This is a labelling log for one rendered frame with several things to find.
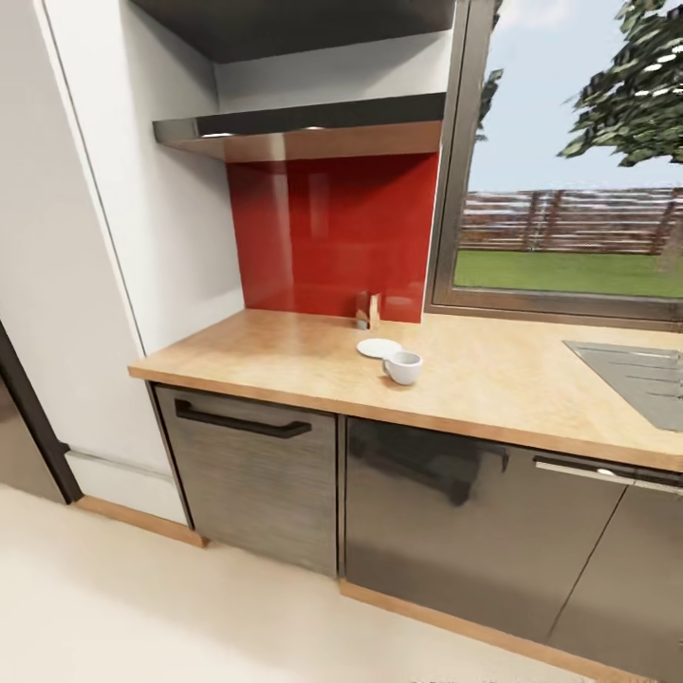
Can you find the saucer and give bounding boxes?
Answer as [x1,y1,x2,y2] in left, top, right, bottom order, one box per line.
[357,339,403,358]

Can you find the coffee cup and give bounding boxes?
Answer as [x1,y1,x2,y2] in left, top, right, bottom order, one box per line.
[382,350,423,384]

